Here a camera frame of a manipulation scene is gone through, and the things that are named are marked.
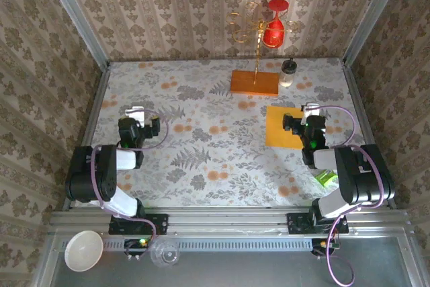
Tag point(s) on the orange cloth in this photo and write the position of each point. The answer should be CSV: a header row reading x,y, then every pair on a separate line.
x,y
275,132

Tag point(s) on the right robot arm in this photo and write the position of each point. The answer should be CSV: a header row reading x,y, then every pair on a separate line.
x,y
356,179

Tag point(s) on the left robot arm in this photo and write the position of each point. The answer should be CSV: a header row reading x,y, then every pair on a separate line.
x,y
100,179

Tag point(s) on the green plastic object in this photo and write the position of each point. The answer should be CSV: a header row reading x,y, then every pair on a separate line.
x,y
326,178

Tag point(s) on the small glass jar black lid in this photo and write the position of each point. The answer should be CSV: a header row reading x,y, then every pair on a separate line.
x,y
287,77

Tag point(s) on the red wine glass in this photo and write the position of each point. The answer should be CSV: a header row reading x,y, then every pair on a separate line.
x,y
272,33

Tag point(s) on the small controller circuit board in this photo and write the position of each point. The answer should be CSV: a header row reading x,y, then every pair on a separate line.
x,y
324,245
137,245

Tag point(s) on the clear plastic cup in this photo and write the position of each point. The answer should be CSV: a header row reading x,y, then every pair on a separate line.
x,y
164,253

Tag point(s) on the white bowl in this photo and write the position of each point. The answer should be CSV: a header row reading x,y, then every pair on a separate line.
x,y
83,251

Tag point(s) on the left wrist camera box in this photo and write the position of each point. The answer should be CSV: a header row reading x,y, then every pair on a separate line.
x,y
136,112

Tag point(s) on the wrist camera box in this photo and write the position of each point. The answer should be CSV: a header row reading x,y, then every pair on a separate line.
x,y
310,108
136,112

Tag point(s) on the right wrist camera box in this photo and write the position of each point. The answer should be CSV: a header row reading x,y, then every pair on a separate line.
x,y
310,108

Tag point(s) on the aluminium table side rail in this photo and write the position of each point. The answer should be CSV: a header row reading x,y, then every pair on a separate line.
x,y
367,125
89,125

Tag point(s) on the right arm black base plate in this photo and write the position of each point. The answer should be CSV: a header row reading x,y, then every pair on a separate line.
x,y
297,224

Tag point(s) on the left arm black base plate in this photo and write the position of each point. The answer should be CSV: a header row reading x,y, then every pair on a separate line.
x,y
158,224

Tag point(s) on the aluminium mounting rail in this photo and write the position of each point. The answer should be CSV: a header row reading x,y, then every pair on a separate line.
x,y
228,221

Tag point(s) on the aluminium frame post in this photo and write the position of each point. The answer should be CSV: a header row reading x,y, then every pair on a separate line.
x,y
77,18
373,14

